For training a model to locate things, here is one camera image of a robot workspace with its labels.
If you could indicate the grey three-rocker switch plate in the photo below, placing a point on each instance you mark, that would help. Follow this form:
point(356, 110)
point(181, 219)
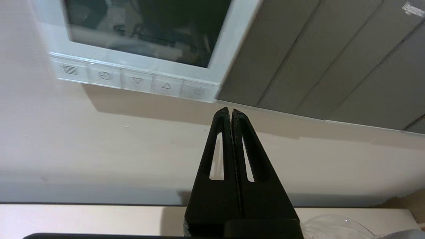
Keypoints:
point(282, 59)

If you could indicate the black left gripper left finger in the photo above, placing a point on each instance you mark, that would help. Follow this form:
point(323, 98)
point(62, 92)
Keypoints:
point(212, 199)

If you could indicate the white thermostat with blue screen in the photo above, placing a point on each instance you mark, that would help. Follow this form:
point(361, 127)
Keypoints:
point(139, 33)

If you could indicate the white sideboard cabinet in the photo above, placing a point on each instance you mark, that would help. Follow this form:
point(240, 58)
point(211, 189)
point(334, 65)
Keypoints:
point(83, 219)

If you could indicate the clear plastic water bottle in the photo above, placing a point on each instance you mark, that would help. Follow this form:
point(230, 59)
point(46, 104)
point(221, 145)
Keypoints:
point(332, 227)

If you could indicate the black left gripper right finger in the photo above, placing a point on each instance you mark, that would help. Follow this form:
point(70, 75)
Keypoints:
point(262, 199)

